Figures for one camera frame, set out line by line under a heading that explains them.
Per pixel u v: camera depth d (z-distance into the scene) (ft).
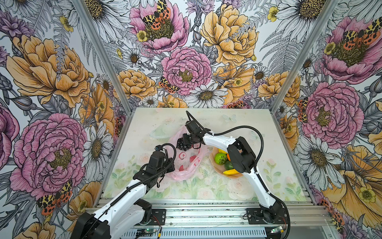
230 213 2.51
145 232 2.33
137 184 1.80
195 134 2.67
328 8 2.36
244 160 2.00
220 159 2.84
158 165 2.14
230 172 2.65
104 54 2.91
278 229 2.34
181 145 3.17
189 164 2.80
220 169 2.88
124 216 1.83
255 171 2.03
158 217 2.41
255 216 2.43
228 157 2.06
